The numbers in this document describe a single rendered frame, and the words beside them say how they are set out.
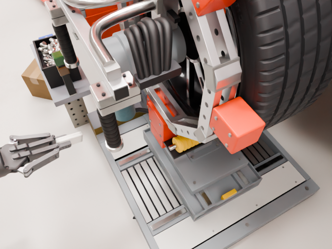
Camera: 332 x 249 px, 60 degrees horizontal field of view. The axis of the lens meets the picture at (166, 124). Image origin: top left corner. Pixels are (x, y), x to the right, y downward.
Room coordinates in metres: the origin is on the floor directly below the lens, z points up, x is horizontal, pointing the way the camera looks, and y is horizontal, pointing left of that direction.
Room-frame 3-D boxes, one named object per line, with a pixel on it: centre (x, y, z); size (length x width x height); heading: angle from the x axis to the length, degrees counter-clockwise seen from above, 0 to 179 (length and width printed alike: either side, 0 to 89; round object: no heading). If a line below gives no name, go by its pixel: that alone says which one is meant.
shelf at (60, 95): (1.00, 0.49, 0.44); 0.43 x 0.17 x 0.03; 29
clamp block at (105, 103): (0.40, 0.10, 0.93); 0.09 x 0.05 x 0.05; 119
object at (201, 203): (0.70, -0.16, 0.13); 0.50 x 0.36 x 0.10; 29
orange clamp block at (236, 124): (0.37, -0.15, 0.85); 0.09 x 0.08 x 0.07; 29
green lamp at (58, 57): (0.83, 0.40, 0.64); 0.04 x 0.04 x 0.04; 29
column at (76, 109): (1.03, 0.51, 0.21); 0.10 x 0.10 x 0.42; 29
